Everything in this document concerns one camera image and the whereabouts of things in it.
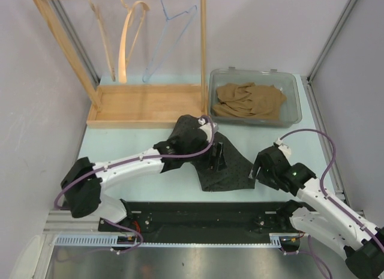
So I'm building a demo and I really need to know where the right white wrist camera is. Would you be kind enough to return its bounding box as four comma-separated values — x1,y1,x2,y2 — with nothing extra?
274,137,292,159

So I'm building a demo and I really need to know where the wooden clothes rack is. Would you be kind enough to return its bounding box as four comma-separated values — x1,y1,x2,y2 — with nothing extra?
33,0,208,128

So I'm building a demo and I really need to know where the white slotted cable duct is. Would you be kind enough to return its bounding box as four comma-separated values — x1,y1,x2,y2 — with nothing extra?
52,233,300,248

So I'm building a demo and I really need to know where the dark grey dotted skirt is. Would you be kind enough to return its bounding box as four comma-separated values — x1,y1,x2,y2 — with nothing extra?
192,132,255,192

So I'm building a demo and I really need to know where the tan cloth garment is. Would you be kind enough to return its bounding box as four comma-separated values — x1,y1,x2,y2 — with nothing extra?
212,82,287,120

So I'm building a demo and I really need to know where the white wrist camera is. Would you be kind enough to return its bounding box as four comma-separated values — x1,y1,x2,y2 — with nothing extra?
274,137,292,159
197,117,218,142

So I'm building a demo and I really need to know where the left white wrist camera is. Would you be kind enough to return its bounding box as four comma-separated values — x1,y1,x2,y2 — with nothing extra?
197,117,218,142

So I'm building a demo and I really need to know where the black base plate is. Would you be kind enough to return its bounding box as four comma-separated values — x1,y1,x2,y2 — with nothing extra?
98,202,305,251

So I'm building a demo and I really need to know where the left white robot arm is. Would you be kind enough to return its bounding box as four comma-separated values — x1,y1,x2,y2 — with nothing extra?
58,115,218,231

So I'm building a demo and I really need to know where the right aluminium frame post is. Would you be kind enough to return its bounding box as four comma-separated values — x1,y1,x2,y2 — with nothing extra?
307,0,359,84

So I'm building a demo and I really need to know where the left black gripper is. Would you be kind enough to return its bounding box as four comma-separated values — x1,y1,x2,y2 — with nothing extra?
184,140,227,172

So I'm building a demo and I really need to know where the light wooden hanger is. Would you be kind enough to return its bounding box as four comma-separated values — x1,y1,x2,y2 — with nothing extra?
118,0,150,83

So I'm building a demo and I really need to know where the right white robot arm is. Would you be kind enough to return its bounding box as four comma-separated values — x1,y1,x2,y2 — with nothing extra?
250,144,383,278

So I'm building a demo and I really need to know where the aluminium frame post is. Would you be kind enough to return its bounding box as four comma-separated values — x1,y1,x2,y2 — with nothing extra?
49,0,100,88
307,0,359,84

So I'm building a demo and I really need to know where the left aluminium frame post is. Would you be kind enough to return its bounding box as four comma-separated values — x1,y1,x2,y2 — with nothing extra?
49,0,100,88

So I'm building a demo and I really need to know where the white rounded object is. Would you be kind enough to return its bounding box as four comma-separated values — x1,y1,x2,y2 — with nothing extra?
9,235,44,279

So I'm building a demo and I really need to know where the blue wire hanger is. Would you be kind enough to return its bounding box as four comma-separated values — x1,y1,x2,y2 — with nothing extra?
142,0,198,83

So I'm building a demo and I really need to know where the clear plastic bin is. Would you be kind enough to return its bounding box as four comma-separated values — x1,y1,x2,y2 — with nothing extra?
209,68,302,127

